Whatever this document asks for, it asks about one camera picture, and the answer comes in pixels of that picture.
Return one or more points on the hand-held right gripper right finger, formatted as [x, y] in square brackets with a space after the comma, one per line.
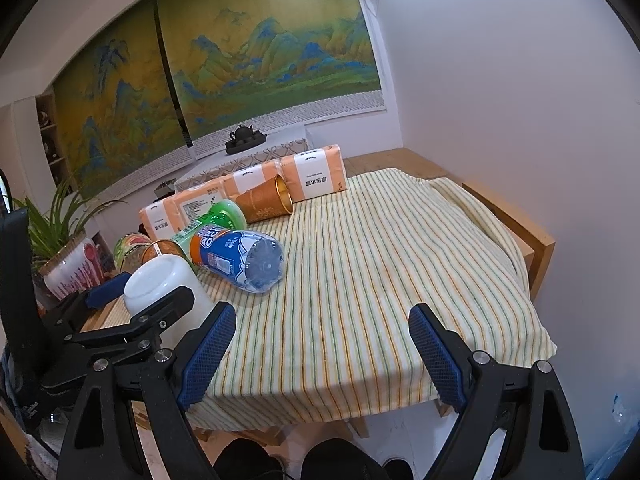
[437, 360]

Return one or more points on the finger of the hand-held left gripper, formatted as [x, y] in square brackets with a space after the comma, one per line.
[107, 291]
[160, 307]

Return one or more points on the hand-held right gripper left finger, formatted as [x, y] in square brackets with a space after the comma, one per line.
[210, 355]

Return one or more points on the white cup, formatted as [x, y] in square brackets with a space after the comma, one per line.
[155, 277]

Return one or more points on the orange rimmed cup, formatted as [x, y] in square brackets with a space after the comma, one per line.
[167, 250]

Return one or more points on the orange gold paper cup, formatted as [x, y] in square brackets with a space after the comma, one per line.
[257, 202]

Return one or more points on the potted plant in white pot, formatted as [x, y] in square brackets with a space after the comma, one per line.
[70, 265]

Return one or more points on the watermelon print can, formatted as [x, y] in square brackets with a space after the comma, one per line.
[131, 248]

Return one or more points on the orange tissue packet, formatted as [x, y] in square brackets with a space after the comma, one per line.
[197, 200]
[315, 172]
[157, 220]
[250, 177]

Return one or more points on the blue label water bottle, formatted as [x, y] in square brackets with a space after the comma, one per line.
[235, 255]

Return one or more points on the person's left leg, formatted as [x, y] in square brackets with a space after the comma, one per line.
[250, 460]

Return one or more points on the person's leg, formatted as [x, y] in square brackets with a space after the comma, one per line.
[345, 460]
[250, 460]

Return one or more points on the green cap drink bottle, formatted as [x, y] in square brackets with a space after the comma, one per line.
[226, 216]

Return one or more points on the striped tablecloth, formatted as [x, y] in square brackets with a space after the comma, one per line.
[350, 270]

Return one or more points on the person's right leg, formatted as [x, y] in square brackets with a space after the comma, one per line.
[345, 460]

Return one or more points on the wooden table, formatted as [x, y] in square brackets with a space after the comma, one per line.
[530, 240]

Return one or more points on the black teapot set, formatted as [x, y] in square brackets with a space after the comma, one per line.
[245, 137]

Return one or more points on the blue plastic bag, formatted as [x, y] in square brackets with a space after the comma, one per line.
[612, 440]

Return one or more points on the wall shelf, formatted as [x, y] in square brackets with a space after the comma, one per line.
[50, 135]

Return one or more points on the landscape wall painting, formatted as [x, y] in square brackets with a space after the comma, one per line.
[110, 110]
[270, 45]

